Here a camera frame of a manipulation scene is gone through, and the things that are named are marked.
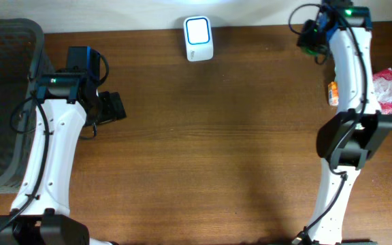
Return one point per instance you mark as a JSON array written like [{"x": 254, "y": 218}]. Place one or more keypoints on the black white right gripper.
[{"x": 302, "y": 39}]

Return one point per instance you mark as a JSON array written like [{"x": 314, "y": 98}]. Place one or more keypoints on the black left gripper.
[{"x": 113, "y": 107}]

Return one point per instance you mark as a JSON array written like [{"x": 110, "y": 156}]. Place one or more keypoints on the small orange box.
[{"x": 333, "y": 96}]

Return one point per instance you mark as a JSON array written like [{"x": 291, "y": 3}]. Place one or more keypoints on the red purple tissue pack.
[{"x": 383, "y": 89}]

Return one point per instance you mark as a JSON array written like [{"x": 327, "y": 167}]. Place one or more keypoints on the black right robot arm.
[{"x": 343, "y": 31}]

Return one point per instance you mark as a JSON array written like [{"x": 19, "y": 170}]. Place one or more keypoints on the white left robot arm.
[{"x": 66, "y": 101}]

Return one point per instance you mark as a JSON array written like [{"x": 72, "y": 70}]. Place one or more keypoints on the white barcode scanner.
[{"x": 198, "y": 38}]

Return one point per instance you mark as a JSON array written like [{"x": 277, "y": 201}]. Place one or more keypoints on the grey plastic mesh basket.
[{"x": 22, "y": 59}]

